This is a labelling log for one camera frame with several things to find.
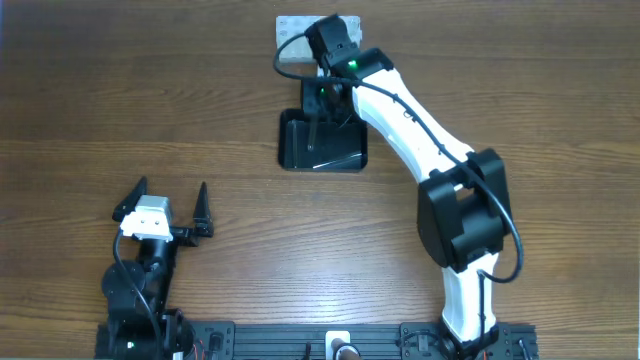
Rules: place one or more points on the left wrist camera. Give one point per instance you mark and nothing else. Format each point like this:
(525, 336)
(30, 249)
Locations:
(147, 220)

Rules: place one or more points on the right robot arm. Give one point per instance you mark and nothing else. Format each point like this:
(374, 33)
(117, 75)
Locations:
(400, 120)

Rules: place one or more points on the black tray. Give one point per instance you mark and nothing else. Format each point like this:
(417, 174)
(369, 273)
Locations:
(335, 142)

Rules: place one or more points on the clear test tube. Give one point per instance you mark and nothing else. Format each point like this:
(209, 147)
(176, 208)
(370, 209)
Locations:
(337, 161)
(350, 156)
(313, 132)

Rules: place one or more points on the mounting rail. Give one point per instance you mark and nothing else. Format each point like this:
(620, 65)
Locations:
(280, 340)

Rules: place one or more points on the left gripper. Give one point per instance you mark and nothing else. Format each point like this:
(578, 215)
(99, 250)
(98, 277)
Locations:
(185, 235)

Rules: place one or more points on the white test tube rack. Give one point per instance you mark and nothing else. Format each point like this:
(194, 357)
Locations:
(292, 45)

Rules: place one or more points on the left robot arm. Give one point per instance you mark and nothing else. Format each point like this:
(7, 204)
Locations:
(145, 300)

